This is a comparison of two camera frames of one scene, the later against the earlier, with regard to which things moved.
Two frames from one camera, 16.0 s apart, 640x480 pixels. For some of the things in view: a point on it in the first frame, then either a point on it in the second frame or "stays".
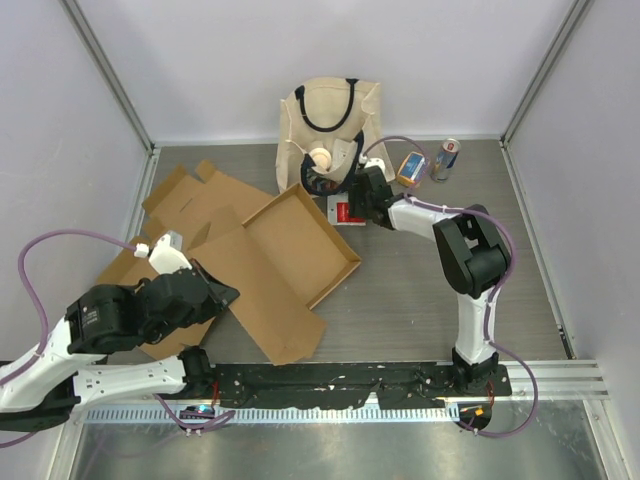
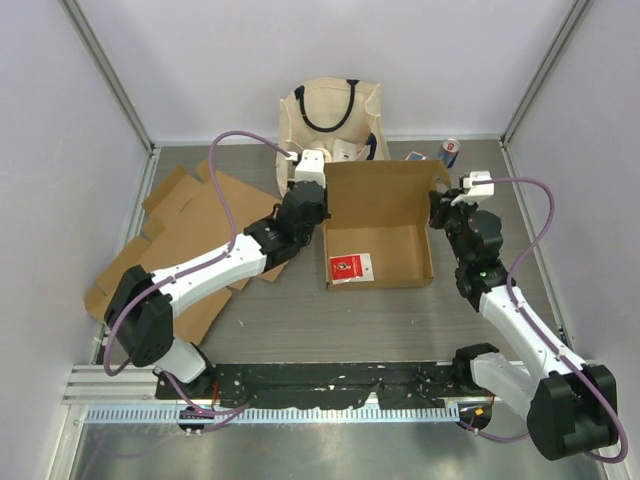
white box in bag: (343, 152) stays
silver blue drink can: (446, 159) stays
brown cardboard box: (280, 263) → (376, 223)
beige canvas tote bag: (326, 129) stays
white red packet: (338, 211) → (355, 267)
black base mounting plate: (320, 386) stays
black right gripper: (354, 196) → (440, 206)
